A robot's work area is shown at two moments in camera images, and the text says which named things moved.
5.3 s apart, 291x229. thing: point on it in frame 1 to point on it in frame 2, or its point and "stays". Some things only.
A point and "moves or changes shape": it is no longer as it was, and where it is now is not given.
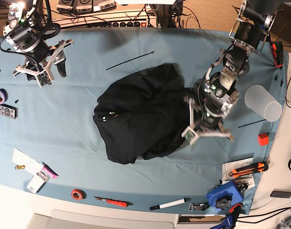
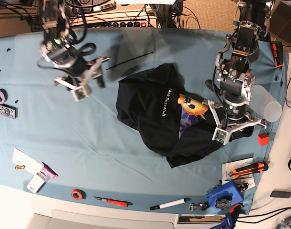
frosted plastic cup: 257,98 stays
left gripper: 39,60 to 78,77
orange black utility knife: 256,168 stays
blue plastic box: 225,196 stays
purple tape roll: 1,96 stays
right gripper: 207,110 to 233,115
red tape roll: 78,194 stays
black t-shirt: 145,114 moves or changes shape
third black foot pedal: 105,6 stays
